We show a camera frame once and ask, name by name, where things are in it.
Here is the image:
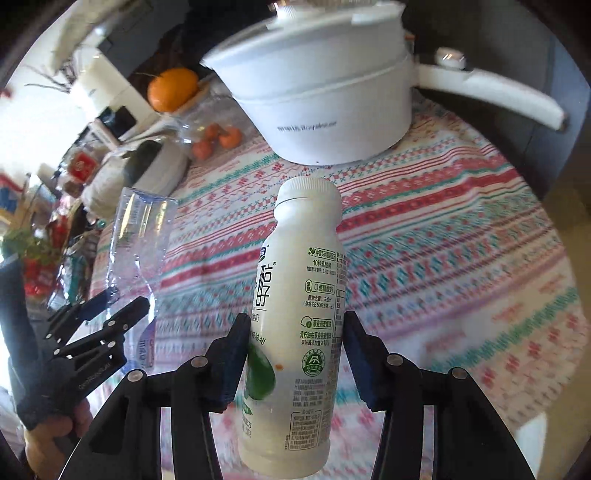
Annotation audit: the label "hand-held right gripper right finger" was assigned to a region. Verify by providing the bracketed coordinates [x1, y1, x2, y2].
[344, 311, 539, 480]

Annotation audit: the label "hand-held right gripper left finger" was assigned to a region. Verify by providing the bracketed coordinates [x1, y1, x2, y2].
[58, 313, 253, 480]

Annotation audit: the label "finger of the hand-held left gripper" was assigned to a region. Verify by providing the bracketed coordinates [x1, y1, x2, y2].
[52, 296, 151, 361]
[44, 288, 122, 341]

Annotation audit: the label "white yogurt bottle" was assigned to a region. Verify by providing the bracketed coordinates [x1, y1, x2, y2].
[238, 176, 348, 478]

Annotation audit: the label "crushed clear plastic bottle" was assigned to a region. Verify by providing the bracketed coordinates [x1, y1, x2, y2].
[105, 187, 181, 377]

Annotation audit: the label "person's left hand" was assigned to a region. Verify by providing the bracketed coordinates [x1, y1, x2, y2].
[23, 399, 94, 480]

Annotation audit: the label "pile of colourful decorations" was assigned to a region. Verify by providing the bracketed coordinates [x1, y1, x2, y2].
[0, 138, 108, 311]

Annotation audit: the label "white ribbed vase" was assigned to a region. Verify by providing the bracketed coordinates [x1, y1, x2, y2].
[81, 154, 134, 217]

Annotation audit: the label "patterned striped tablecloth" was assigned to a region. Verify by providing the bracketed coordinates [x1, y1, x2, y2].
[90, 88, 583, 480]

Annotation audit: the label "white bowl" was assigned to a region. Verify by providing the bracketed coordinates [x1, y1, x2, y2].
[121, 137, 192, 197]

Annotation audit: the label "clear plastic container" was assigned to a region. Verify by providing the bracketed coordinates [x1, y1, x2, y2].
[177, 83, 245, 162]

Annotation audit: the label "white coffee machine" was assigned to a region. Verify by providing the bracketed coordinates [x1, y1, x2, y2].
[69, 55, 160, 148]

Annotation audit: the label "dried branches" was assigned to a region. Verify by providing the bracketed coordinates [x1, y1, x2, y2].
[23, 65, 85, 95]

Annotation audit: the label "large orange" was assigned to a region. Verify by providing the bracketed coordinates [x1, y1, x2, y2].
[147, 68, 200, 114]

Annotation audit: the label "white electric pot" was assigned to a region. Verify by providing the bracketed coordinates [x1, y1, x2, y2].
[199, 0, 570, 165]

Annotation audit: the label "black appliance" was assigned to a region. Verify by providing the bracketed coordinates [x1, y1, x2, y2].
[99, 0, 232, 93]

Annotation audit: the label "floral cover cloth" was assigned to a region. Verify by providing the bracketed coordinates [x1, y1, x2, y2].
[46, 0, 153, 70]

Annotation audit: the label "grey refrigerator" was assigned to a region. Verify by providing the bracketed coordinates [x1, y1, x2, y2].
[402, 0, 587, 204]

